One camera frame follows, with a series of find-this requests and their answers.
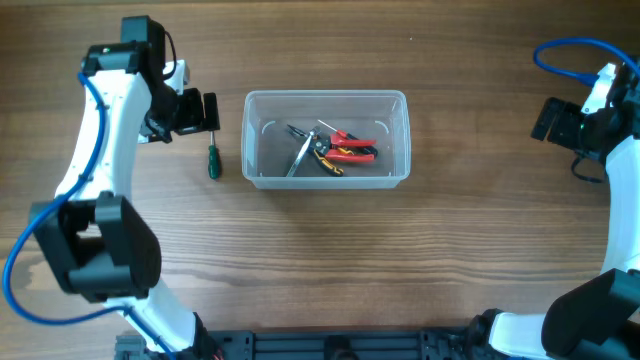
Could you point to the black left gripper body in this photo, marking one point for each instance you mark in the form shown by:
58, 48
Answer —
180, 113

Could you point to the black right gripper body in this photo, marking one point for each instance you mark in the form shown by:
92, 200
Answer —
573, 128

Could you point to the green handled screwdriver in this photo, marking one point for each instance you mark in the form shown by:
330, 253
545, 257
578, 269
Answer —
214, 163

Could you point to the small silver wrench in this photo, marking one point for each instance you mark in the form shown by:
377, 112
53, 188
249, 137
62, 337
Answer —
303, 150

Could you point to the orange black needle-nose pliers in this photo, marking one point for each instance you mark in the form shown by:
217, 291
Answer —
320, 148

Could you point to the black red precision screwdriver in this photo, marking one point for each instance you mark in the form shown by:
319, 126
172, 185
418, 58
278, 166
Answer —
343, 139

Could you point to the red handled cutting pliers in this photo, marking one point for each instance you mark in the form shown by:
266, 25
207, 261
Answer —
357, 157

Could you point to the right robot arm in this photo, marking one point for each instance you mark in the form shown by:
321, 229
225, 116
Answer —
592, 321

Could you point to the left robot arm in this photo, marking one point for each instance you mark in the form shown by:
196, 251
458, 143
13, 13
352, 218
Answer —
95, 242

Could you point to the clear plastic container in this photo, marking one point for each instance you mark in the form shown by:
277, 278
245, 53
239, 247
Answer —
275, 123

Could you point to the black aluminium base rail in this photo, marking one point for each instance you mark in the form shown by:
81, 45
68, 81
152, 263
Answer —
427, 344

